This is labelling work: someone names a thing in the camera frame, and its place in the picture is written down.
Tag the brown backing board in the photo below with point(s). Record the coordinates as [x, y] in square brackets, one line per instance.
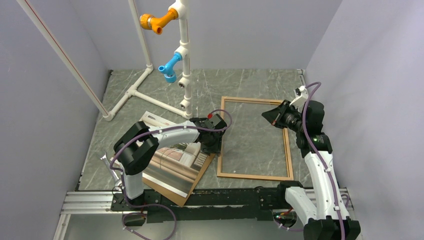
[135, 185]

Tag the blue pipe nozzle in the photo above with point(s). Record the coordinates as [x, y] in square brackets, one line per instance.
[168, 69]

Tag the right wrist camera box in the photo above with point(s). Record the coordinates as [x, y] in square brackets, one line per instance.
[301, 98]

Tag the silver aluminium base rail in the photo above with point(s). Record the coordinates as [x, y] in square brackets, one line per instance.
[81, 203]

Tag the orange pipe nozzle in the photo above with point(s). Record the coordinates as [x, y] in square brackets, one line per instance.
[156, 24]

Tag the clear acrylic sheet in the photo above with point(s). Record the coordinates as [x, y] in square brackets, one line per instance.
[252, 145]

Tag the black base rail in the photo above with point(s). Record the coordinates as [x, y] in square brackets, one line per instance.
[258, 203]

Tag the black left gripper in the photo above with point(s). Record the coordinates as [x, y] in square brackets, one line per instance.
[216, 148]

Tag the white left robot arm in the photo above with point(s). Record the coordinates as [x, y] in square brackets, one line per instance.
[136, 148]

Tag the glossy room photo print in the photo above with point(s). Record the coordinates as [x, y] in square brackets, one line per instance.
[176, 167]

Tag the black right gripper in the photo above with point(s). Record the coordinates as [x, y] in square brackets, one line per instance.
[275, 116]

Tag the wooden picture frame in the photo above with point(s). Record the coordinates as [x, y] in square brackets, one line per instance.
[286, 145]

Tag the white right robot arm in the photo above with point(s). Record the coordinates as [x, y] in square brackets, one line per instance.
[327, 218]

